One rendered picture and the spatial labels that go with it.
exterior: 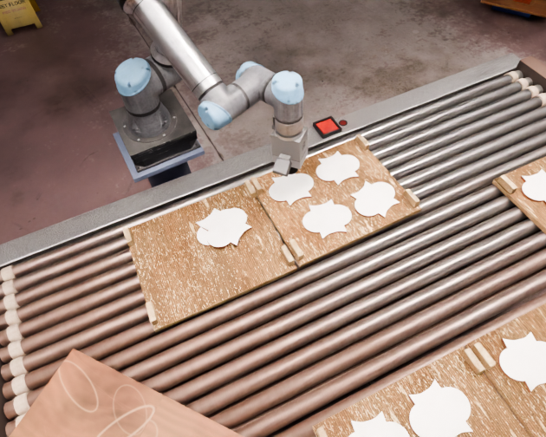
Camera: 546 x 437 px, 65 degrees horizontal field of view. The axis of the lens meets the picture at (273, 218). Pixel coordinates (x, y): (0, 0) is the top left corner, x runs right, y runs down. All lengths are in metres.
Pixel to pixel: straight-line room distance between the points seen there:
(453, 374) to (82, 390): 0.83
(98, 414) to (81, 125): 2.56
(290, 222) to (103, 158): 1.96
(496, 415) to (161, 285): 0.87
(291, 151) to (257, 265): 0.33
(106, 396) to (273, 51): 3.02
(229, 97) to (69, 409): 0.77
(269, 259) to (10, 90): 3.08
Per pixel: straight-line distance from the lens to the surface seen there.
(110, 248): 1.38
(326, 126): 1.57
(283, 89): 1.05
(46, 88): 3.84
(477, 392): 1.15
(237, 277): 1.20
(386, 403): 1.09
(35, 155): 3.29
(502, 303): 1.28
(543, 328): 1.27
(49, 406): 1.10
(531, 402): 1.19
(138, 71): 1.47
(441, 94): 1.78
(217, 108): 1.06
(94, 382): 1.07
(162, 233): 1.32
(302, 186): 1.35
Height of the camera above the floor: 1.98
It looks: 54 degrees down
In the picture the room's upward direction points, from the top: 6 degrees counter-clockwise
